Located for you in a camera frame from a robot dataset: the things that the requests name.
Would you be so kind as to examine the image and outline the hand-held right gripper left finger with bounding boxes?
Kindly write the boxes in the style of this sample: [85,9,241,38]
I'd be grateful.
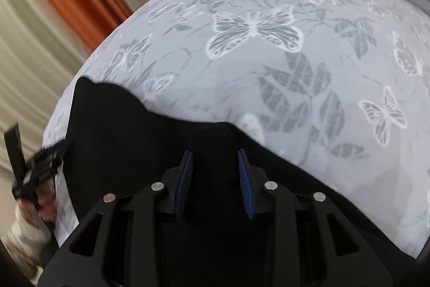
[38,151,195,287]

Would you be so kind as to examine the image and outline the person's left hand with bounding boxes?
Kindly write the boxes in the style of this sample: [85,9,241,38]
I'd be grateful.
[18,184,58,228]

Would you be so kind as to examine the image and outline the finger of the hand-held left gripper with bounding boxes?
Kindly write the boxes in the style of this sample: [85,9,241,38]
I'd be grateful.
[4,122,28,180]
[42,140,68,158]

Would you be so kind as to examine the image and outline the beige curtain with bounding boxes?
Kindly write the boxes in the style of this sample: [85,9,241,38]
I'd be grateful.
[0,0,209,180]

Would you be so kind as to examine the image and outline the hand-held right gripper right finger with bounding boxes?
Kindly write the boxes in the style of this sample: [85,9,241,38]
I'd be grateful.
[237,149,393,287]

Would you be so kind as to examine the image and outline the person's left forearm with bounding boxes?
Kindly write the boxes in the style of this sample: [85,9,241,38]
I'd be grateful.
[2,213,46,278]

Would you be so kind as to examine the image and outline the butterfly print bed sheet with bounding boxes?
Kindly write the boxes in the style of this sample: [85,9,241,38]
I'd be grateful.
[42,0,430,261]

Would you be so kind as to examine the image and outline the black pants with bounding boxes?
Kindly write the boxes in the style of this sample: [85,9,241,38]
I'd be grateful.
[63,77,418,287]

